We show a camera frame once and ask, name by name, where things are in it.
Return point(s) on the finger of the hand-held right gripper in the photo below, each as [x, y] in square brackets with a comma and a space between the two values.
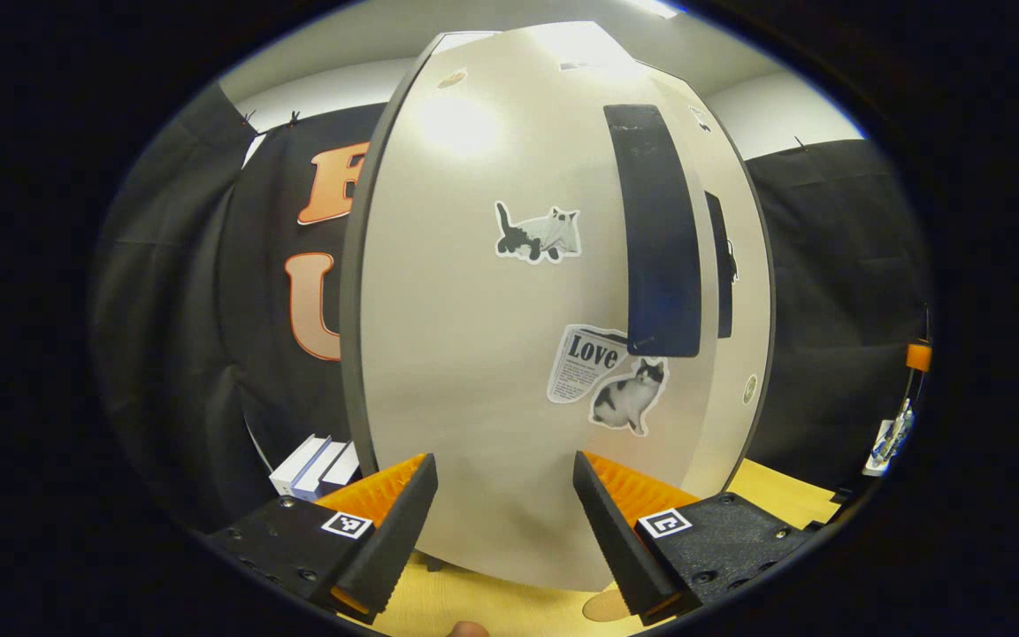
[919, 356]

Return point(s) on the black backdrop cloth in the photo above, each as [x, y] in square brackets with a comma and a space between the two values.
[173, 310]

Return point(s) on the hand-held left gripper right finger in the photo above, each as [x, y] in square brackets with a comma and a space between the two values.
[611, 540]

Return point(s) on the ceiling light panel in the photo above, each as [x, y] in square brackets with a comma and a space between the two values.
[655, 7]

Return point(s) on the grey-blue book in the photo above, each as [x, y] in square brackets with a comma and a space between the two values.
[319, 464]

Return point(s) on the white cabinet door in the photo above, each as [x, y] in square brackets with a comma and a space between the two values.
[456, 310]
[748, 265]

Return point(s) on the white and grey cabinet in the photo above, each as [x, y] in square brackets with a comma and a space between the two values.
[350, 292]

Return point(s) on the round brown coaster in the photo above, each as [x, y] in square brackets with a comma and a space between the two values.
[607, 606]

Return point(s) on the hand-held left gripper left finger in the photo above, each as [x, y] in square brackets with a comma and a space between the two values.
[394, 540]

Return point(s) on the clear bottle white cap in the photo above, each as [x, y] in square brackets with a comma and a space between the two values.
[903, 420]

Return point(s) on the white tray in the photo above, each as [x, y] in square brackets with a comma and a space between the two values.
[879, 451]

